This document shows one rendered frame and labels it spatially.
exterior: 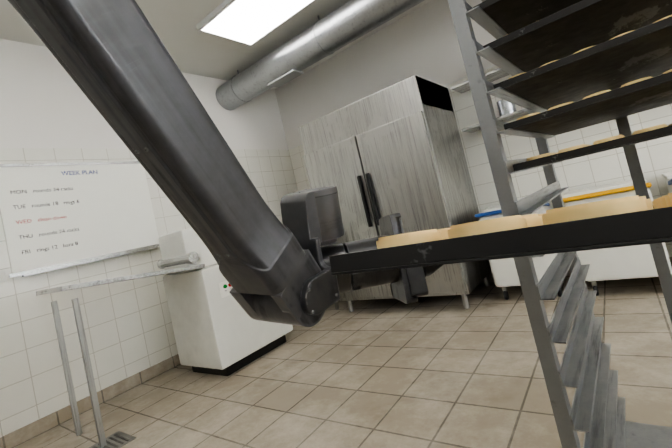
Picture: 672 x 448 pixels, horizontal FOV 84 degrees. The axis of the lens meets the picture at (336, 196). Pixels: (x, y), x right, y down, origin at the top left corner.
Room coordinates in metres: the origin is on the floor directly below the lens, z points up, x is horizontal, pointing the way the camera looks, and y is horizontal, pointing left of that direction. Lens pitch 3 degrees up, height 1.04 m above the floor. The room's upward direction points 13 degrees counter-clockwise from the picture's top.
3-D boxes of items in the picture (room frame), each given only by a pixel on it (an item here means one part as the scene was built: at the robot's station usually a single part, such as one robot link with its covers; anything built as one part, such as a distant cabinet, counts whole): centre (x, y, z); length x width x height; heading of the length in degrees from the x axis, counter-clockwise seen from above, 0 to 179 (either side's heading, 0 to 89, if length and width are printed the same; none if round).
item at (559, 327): (1.03, -0.57, 0.69); 0.64 x 0.03 x 0.03; 142
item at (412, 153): (3.84, -0.55, 1.02); 1.40 x 0.91 x 2.05; 53
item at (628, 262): (2.90, -2.04, 0.39); 0.64 x 0.54 x 0.77; 144
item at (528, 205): (1.03, -0.57, 0.96); 0.64 x 0.03 x 0.03; 142
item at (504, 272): (3.29, -1.51, 0.39); 0.64 x 0.54 x 0.77; 146
